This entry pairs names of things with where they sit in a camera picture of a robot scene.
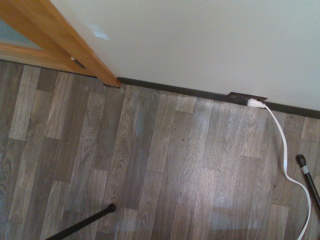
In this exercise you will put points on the black tripod leg with tape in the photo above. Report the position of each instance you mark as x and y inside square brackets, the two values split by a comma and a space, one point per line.
[308, 177]

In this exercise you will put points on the orange wooden door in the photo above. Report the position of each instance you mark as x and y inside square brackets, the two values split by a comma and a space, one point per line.
[75, 40]

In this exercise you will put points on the wooden door with glass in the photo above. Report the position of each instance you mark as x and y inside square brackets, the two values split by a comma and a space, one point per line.
[22, 42]

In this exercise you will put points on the white power plug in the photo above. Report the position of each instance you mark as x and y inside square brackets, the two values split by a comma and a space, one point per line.
[255, 103]

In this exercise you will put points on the black baseboard strip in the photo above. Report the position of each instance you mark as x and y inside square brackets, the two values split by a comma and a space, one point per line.
[175, 88]

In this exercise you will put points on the dark wall power outlet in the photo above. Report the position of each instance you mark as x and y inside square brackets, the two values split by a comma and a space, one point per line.
[241, 97]

